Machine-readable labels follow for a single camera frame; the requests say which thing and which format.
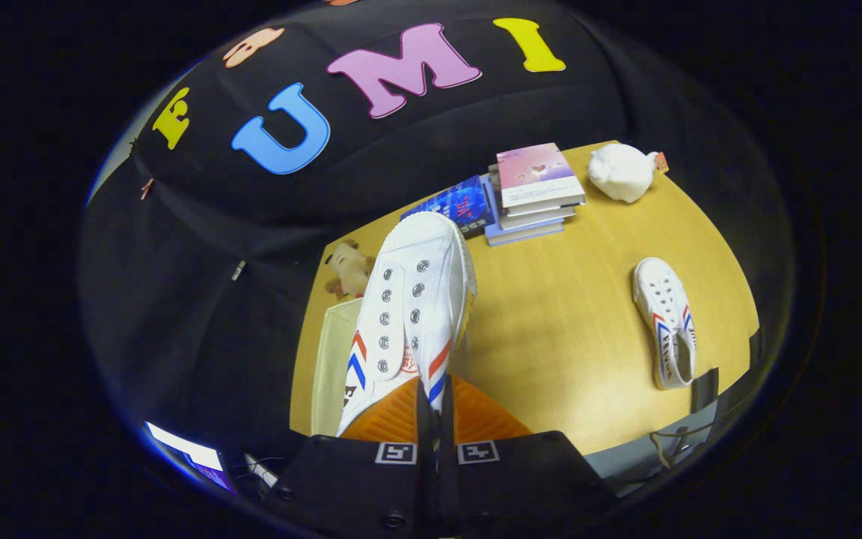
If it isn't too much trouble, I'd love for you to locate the laptop computer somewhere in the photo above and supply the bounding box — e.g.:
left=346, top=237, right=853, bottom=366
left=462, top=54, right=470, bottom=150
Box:
left=144, top=420, right=236, bottom=492

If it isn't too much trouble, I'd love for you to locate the brown plush toy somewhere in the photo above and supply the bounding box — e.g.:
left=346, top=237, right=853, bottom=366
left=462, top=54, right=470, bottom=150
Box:
left=324, top=240, right=376, bottom=302

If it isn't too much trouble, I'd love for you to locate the grey blue-edged book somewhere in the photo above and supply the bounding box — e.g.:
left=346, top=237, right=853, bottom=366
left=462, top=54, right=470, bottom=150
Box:
left=482, top=174, right=566, bottom=247

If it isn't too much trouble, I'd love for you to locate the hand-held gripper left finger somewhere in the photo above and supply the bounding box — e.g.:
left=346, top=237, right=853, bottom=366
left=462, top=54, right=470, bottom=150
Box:
left=266, top=374, right=433, bottom=536

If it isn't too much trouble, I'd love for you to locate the pink cover book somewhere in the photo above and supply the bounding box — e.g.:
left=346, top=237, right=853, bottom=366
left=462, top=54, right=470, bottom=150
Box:
left=495, top=142, right=587, bottom=210

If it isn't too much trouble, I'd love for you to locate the white canvas shoe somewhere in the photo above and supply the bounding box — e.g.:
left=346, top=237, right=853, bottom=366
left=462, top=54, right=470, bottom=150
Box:
left=336, top=211, right=478, bottom=439
left=632, top=257, right=698, bottom=391

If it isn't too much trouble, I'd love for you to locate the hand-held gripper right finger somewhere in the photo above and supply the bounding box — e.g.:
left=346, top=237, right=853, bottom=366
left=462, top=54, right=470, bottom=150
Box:
left=438, top=373, right=619, bottom=536

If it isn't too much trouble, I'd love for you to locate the white paperback book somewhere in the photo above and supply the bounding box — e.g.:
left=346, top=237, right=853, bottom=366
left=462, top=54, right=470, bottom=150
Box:
left=502, top=198, right=578, bottom=224

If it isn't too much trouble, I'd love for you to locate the black backdrop cloth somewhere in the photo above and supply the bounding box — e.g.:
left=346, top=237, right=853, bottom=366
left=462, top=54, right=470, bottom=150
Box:
left=78, top=0, right=798, bottom=450

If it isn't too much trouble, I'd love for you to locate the dark blue book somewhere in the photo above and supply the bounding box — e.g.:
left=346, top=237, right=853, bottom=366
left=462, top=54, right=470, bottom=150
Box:
left=400, top=175, right=498, bottom=240

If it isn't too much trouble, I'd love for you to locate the white plush toy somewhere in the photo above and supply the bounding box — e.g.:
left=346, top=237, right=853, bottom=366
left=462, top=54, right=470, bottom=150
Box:
left=588, top=142, right=670, bottom=204

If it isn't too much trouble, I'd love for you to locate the brown fabric storage box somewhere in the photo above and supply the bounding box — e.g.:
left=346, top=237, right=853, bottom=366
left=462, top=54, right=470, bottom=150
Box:
left=310, top=298, right=364, bottom=437

